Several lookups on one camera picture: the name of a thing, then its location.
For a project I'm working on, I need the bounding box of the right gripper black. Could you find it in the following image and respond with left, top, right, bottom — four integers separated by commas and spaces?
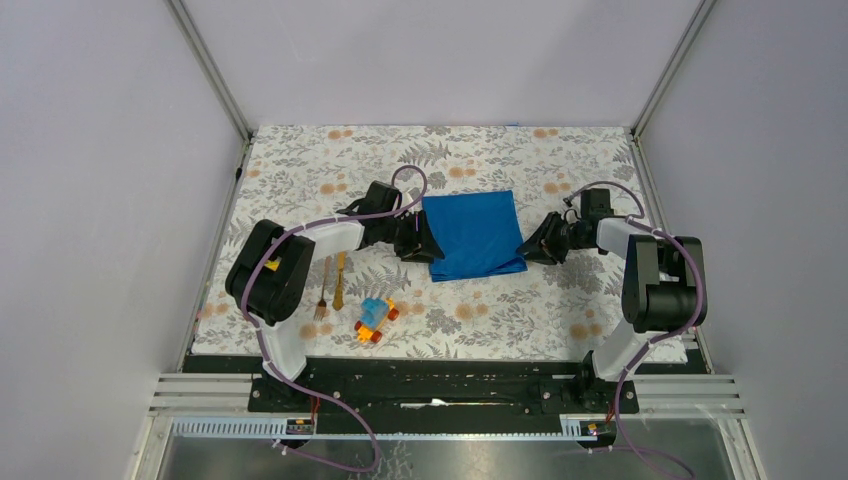
515, 211, 590, 266

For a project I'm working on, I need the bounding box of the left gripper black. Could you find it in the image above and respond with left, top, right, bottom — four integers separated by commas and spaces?
379, 209, 444, 263

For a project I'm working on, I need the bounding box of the blue cloth napkin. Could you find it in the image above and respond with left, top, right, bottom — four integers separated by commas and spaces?
423, 190, 527, 283

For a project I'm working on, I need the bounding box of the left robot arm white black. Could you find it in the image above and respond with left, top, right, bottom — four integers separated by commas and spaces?
225, 181, 445, 411

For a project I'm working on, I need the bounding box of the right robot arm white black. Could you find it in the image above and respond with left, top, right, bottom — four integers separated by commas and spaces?
516, 181, 707, 413

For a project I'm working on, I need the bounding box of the floral tablecloth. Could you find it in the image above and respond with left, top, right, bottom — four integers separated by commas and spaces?
191, 125, 641, 361

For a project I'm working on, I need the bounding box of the blue orange toy car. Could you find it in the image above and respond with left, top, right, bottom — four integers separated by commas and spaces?
354, 297, 400, 344

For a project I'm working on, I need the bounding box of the gold fork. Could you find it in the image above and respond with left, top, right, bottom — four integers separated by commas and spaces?
313, 256, 333, 321

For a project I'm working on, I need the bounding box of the yellow toy block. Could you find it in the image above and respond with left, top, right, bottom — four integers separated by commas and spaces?
263, 259, 280, 272

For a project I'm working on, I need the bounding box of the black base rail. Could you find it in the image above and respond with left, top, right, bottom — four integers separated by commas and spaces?
248, 357, 639, 435

